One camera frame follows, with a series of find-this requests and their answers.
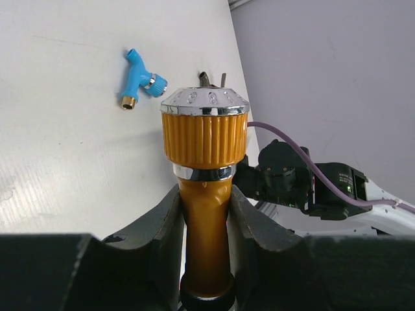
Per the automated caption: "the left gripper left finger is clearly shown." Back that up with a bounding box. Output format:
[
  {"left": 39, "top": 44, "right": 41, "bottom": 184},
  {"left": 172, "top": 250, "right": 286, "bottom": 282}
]
[{"left": 1, "top": 187, "right": 184, "bottom": 310}]

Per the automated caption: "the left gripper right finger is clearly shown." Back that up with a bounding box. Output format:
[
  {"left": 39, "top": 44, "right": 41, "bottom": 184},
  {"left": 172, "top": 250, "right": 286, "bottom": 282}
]
[{"left": 228, "top": 187, "right": 414, "bottom": 310}]

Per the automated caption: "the orange water faucet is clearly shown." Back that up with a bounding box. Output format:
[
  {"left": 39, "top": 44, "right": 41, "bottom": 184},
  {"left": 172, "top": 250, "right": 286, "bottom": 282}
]
[{"left": 161, "top": 87, "right": 250, "bottom": 300}]

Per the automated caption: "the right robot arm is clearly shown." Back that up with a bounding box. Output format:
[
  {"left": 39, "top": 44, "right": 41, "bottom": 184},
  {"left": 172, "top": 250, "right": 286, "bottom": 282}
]
[{"left": 233, "top": 139, "right": 414, "bottom": 236}]

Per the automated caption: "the blue water faucet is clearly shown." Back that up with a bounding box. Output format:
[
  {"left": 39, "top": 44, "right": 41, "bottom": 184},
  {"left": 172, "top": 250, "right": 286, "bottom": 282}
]
[{"left": 121, "top": 49, "right": 168, "bottom": 110}]

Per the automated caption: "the dark metal faucet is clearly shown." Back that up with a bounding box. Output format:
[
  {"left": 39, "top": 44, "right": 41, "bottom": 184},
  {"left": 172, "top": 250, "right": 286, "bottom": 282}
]
[{"left": 198, "top": 71, "right": 228, "bottom": 89}]

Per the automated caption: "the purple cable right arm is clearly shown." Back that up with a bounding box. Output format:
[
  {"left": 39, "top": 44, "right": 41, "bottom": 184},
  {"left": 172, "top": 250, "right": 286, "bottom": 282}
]
[{"left": 248, "top": 121, "right": 415, "bottom": 214}]

